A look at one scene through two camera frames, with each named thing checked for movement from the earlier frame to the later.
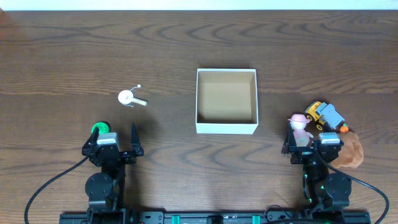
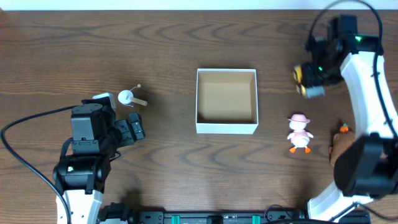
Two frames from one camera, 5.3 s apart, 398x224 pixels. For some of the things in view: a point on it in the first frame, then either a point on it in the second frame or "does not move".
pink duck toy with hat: [298, 124] does not move
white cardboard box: [226, 101] does not move
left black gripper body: [112, 156] to [131, 130]
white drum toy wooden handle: [125, 98] does not move
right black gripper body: [303, 155] to [320, 71]
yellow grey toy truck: [323, 114] to [311, 91]
